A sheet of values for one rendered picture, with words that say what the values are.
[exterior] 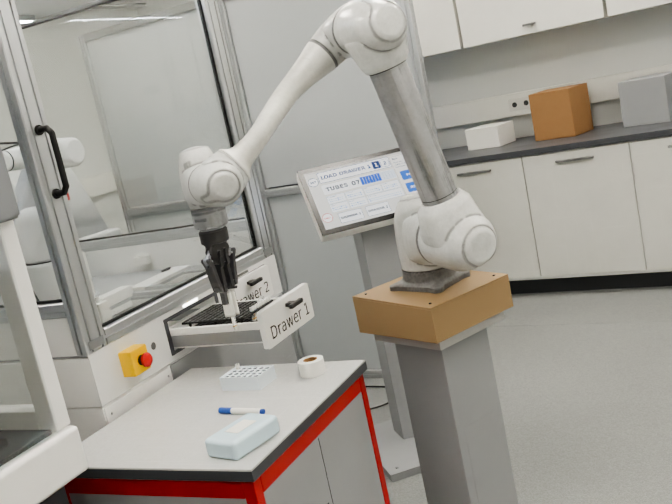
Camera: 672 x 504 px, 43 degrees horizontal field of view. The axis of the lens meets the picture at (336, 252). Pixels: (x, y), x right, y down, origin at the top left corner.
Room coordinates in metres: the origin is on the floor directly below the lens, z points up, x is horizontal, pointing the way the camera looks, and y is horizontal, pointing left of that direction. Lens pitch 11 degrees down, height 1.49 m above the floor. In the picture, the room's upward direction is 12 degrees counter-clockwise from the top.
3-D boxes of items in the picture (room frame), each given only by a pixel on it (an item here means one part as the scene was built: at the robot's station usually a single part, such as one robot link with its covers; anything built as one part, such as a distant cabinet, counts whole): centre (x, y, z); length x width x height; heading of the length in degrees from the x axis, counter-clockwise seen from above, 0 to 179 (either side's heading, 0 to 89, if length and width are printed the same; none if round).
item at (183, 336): (2.52, 0.36, 0.86); 0.40 x 0.26 x 0.06; 63
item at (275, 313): (2.42, 0.18, 0.87); 0.29 x 0.02 x 0.11; 153
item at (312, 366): (2.18, 0.13, 0.78); 0.07 x 0.07 x 0.04
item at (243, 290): (2.85, 0.32, 0.87); 0.29 x 0.02 x 0.11; 153
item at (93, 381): (2.82, 0.88, 0.87); 1.02 x 0.95 x 0.14; 153
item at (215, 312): (2.51, 0.36, 0.87); 0.22 x 0.18 x 0.06; 63
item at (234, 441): (1.80, 0.29, 0.78); 0.15 x 0.10 x 0.04; 141
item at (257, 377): (2.21, 0.30, 0.78); 0.12 x 0.08 x 0.04; 61
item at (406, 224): (2.45, -0.26, 1.03); 0.18 x 0.16 x 0.22; 21
